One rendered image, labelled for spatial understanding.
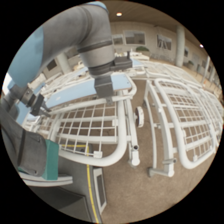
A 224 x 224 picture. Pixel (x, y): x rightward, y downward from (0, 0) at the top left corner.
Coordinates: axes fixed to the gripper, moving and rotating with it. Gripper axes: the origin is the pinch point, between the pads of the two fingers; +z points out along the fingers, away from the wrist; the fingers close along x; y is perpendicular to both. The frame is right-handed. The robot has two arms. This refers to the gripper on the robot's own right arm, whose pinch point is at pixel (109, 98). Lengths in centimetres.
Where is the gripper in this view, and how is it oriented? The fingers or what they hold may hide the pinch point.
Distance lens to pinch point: 31.6
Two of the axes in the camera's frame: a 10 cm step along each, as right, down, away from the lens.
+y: -9.8, 1.7, 0.6
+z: 1.3, 4.6, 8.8
